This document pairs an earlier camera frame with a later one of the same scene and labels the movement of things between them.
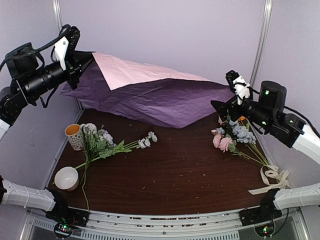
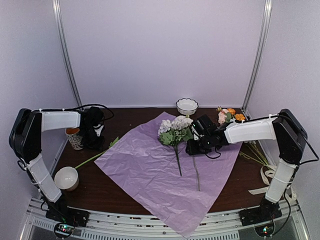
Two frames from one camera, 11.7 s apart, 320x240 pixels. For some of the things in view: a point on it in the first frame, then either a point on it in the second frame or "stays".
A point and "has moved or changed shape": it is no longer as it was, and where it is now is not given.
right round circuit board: [265, 230] stays
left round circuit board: [62, 230] stays
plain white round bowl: [67, 178] stays
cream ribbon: [273, 178] stays
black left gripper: [75, 69] → [99, 145]
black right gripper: [223, 110] → [193, 150]
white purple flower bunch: [97, 143] → [175, 131]
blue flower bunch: [241, 134] has moved or changed shape
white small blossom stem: [142, 143] → [111, 144]
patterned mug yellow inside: [73, 132] stays
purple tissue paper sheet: [170, 103] → [147, 169]
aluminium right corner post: [263, 41] stays
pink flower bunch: [223, 144] has moved or changed shape
